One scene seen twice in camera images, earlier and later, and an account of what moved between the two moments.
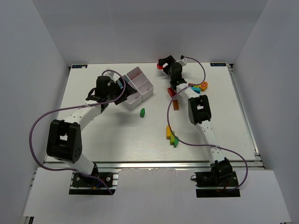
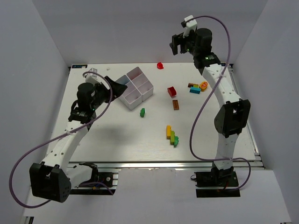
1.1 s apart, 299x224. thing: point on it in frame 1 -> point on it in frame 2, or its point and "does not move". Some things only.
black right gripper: (167, 64) -> (178, 42)
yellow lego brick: (168, 132) does not move
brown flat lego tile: (175, 104) does not move
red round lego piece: (159, 67) does not move
